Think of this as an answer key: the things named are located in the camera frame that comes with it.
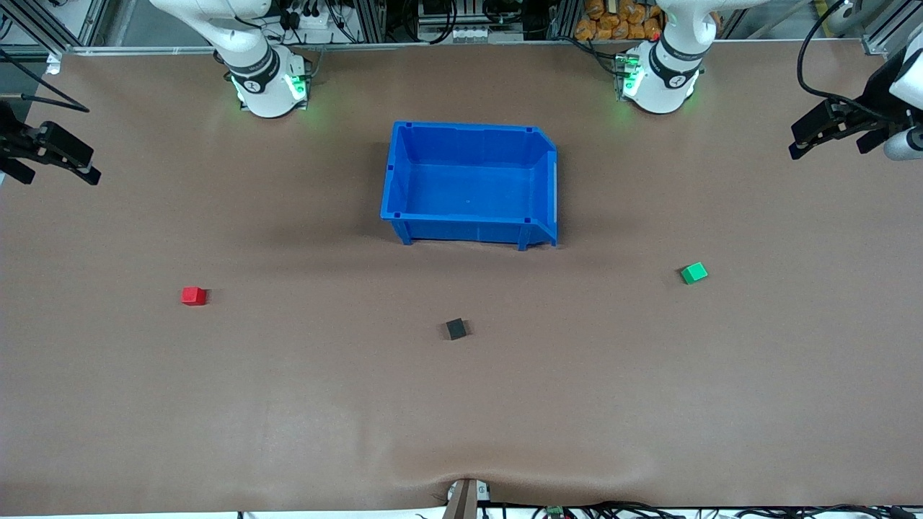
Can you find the blue plastic storage bin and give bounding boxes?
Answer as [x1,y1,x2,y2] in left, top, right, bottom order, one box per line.
[380,120,560,252]

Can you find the orange snack packets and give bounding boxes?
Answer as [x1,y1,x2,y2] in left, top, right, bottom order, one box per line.
[575,0,663,42]

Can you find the aluminium frame profile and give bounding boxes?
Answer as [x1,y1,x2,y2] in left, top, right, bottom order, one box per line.
[0,0,109,55]
[862,0,923,57]

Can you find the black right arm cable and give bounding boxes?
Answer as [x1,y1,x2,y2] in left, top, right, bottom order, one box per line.
[0,47,91,114]

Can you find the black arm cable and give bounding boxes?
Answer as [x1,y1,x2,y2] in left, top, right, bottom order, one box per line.
[0,47,91,114]
[796,0,877,109]

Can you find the metal table clamp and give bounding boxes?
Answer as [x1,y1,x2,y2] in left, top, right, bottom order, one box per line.
[446,477,493,519]

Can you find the white power strip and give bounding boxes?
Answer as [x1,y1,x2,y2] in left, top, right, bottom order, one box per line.
[278,0,329,33]
[451,27,524,43]

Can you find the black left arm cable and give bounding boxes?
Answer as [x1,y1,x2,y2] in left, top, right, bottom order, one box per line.
[796,0,877,109]

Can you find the brown table mat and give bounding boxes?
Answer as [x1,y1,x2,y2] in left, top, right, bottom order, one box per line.
[0,40,923,516]

